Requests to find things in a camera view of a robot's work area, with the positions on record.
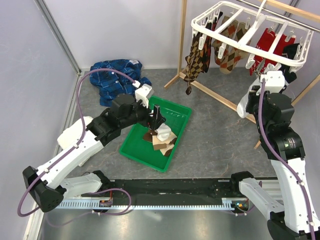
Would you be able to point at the blue plaid shirt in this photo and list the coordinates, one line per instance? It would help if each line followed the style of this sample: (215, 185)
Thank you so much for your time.
(111, 84)

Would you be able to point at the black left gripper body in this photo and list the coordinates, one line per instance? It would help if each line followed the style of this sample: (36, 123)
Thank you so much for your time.
(148, 119)

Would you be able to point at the grey slotted cable duct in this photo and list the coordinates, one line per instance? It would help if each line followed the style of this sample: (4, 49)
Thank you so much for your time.
(148, 204)

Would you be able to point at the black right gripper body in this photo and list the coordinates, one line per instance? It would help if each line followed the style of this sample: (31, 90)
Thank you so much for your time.
(253, 106)

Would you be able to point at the black white-striped sock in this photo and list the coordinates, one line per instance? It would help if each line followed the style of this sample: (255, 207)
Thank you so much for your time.
(290, 51)
(289, 76)

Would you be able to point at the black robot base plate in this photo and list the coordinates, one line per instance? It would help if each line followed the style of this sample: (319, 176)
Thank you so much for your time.
(204, 190)

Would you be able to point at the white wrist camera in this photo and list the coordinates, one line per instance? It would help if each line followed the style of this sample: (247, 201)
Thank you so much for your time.
(274, 81)
(143, 93)

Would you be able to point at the beige brown striped sock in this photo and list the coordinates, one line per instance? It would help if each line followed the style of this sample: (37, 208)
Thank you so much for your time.
(151, 137)
(165, 147)

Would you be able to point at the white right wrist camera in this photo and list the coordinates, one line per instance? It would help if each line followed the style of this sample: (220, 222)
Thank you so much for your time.
(274, 81)

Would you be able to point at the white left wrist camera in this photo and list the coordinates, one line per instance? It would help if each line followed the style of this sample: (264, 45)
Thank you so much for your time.
(143, 93)

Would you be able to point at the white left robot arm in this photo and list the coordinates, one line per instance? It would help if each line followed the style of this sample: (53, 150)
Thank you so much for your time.
(48, 185)

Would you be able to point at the white black-striped sock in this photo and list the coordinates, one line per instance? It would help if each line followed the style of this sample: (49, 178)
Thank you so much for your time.
(163, 132)
(241, 107)

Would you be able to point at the tan orange argyle sock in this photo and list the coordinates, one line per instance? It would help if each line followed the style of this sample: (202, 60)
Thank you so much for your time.
(228, 32)
(235, 54)

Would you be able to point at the white sock drying hanger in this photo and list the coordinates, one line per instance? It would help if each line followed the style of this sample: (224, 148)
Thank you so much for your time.
(261, 15)

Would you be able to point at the brown yellow argyle sock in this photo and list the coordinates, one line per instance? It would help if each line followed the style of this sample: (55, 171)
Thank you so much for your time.
(194, 61)
(189, 86)

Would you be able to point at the red patterned sock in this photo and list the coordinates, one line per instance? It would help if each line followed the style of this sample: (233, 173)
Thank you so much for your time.
(264, 43)
(284, 41)

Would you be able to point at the green plastic tray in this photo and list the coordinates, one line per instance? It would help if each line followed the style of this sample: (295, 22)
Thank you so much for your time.
(145, 146)

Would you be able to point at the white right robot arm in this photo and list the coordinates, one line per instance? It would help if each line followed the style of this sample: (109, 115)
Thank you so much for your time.
(295, 218)

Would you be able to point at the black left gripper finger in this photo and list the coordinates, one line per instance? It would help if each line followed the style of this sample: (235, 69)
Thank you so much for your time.
(156, 112)
(157, 123)

